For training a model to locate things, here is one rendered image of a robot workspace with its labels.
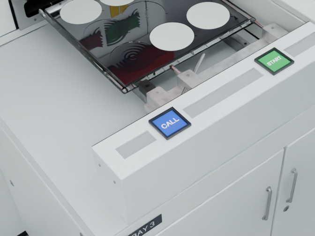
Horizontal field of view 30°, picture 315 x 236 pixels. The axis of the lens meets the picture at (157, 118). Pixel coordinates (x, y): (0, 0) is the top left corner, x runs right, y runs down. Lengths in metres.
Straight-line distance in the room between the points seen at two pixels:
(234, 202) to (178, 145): 0.34
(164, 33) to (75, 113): 0.27
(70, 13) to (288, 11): 0.51
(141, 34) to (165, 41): 0.06
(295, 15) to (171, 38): 0.27
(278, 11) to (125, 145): 0.52
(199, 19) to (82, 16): 0.28
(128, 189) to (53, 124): 0.33
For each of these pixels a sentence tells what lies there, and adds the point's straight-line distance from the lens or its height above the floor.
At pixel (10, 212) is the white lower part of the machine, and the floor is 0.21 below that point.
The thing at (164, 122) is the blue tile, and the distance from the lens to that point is 1.06.
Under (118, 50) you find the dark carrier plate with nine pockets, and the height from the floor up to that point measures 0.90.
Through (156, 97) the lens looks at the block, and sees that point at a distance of 1.18.
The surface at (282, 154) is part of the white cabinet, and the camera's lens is 1.35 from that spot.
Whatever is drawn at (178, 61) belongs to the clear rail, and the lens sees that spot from 1.27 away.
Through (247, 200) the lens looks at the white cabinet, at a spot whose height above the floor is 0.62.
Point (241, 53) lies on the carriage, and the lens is 1.33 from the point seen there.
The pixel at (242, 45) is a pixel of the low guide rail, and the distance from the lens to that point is 1.39.
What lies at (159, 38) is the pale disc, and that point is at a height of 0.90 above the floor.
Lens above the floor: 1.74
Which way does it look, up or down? 47 degrees down
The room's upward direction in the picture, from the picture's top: 4 degrees counter-clockwise
